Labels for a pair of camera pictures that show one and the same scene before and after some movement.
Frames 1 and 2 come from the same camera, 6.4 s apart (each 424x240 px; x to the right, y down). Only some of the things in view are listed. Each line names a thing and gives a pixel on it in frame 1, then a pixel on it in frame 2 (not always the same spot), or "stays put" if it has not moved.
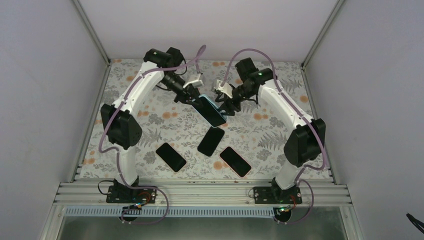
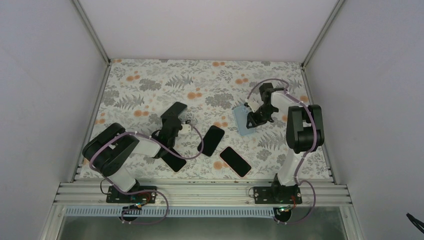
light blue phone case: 215,106 -> 241,113
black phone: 171,157 stays put
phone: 235,161 stays put
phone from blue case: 212,114 -> 175,109
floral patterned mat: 178,144 stays put
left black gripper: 190,93 -> 164,119
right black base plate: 270,195 stays put
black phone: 211,140 stays put
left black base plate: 122,194 stays put
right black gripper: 226,105 -> 255,121
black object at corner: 417,223 stays put
